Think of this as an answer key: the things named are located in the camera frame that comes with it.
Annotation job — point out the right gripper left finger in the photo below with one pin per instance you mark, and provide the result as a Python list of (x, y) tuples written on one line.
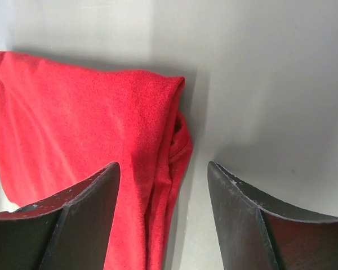
[(68, 230)]

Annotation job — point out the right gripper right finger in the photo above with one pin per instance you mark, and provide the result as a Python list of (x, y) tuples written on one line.
[(258, 231)]

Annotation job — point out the red t shirt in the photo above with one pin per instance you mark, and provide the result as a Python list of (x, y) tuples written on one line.
[(61, 123)]

